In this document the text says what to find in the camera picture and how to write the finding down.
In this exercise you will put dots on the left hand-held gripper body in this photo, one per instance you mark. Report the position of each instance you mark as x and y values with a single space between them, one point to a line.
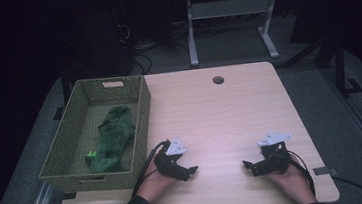
169 160

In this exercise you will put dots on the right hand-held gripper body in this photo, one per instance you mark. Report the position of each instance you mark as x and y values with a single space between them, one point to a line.
276 156

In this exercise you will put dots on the person's left hand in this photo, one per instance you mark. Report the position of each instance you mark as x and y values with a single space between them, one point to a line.
155 185

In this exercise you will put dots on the person's right hand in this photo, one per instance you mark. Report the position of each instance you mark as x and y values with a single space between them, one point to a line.
292 183

